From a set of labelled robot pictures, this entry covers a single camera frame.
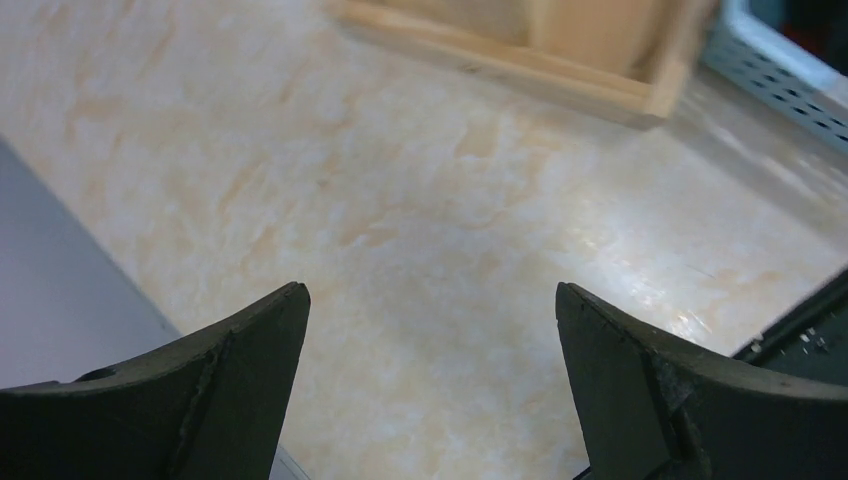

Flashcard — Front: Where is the light blue plastic basket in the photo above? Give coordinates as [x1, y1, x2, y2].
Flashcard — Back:
[701, 1, 847, 155]

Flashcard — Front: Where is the wooden drying rack frame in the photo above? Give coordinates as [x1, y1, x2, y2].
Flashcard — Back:
[329, 1, 716, 130]

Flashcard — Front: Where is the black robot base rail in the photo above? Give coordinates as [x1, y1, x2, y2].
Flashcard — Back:
[733, 270, 847, 386]

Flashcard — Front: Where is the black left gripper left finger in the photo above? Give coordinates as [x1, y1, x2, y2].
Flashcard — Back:
[1, 282, 311, 479]

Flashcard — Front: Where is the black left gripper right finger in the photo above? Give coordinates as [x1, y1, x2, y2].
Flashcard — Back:
[555, 283, 847, 479]

